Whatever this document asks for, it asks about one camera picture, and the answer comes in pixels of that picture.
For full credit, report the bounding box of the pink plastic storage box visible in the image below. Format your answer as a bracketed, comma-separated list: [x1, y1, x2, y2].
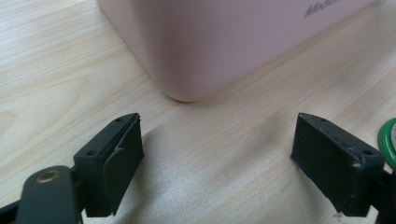
[96, 0, 379, 103]

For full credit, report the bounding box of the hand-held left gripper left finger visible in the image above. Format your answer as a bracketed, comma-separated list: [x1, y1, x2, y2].
[73, 112, 145, 217]

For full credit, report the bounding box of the white-capped green label bottle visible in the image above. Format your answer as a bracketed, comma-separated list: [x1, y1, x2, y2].
[377, 117, 396, 171]

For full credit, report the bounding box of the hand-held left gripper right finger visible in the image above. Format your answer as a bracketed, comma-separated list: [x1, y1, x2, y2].
[291, 112, 386, 217]

